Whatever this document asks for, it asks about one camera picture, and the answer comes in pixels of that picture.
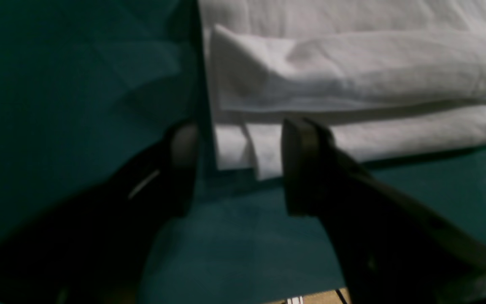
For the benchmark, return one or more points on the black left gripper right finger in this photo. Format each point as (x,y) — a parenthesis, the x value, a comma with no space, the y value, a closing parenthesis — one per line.
(391,248)

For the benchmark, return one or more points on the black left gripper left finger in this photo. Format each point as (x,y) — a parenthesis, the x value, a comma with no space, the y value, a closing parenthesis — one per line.
(92,248)

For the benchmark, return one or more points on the white T-shirt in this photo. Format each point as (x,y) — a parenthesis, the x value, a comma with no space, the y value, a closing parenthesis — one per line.
(390,78)

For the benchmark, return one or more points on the teal table cloth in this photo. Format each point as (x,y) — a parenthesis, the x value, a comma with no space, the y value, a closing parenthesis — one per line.
(85,85)

